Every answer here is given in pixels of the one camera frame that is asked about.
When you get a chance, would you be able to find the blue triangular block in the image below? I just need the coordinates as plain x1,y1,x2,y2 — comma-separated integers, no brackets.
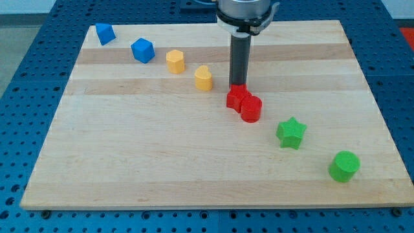
95,23,116,46

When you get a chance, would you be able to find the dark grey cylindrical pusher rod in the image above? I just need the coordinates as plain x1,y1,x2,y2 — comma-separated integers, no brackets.
229,36,251,85

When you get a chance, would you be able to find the yellow hexagon block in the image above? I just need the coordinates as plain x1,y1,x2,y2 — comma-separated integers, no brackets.
166,50,185,74

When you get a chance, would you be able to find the wooden board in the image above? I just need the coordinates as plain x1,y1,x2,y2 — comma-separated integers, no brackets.
20,20,413,210

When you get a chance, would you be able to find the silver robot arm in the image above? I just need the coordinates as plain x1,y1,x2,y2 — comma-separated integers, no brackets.
216,0,280,38

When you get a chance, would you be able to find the yellow heart block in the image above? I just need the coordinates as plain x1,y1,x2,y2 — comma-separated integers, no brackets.
194,65,213,91

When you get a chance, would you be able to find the blue cube block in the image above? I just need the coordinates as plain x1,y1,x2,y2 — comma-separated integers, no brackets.
131,38,155,63

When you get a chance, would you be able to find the red cylinder block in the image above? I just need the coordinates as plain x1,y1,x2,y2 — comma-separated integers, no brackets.
241,96,263,123

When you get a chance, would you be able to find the green star block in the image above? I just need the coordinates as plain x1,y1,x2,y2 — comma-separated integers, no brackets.
276,117,307,150

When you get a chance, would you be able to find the red star block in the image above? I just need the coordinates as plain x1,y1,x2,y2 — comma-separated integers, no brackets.
226,84,251,113

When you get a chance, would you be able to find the green cylinder block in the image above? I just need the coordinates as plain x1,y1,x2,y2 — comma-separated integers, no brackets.
328,151,360,183

